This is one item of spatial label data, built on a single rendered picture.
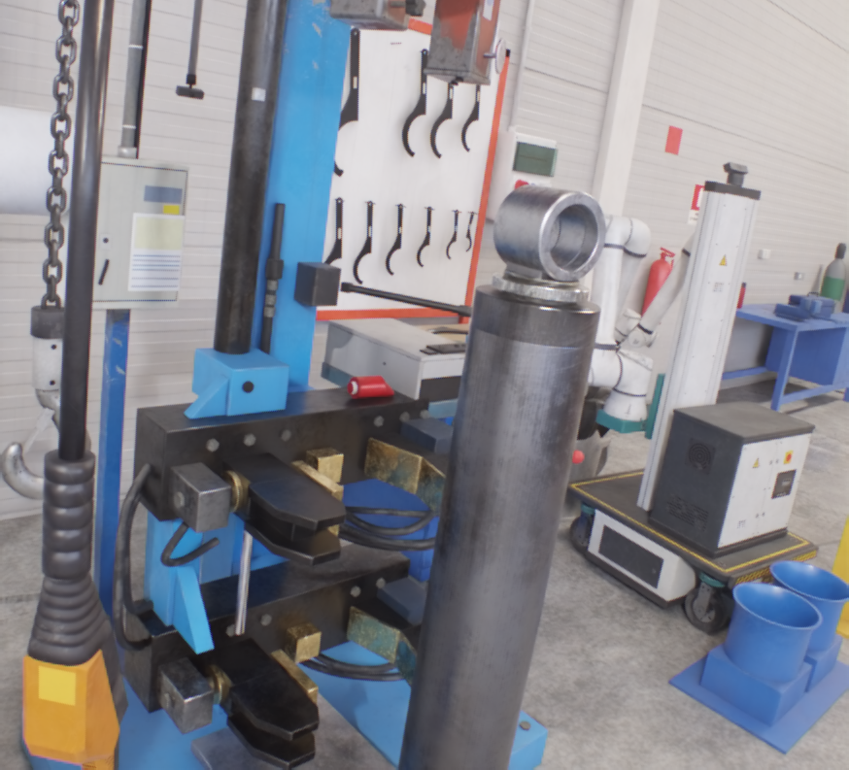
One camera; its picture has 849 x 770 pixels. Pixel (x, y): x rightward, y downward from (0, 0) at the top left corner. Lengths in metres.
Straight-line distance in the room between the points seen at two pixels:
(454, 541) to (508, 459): 0.19
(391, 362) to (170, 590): 0.78
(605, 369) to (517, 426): 2.15
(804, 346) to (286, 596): 6.92
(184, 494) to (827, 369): 7.24
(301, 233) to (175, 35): 1.74
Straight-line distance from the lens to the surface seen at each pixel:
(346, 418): 1.85
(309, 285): 1.87
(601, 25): 5.41
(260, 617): 1.96
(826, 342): 8.24
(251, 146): 1.74
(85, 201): 0.69
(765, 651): 2.98
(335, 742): 2.29
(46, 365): 0.85
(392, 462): 1.87
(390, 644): 2.08
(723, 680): 3.09
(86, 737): 0.88
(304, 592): 2.00
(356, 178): 3.96
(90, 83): 0.68
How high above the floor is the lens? 1.65
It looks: 11 degrees down
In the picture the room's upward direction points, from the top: 8 degrees clockwise
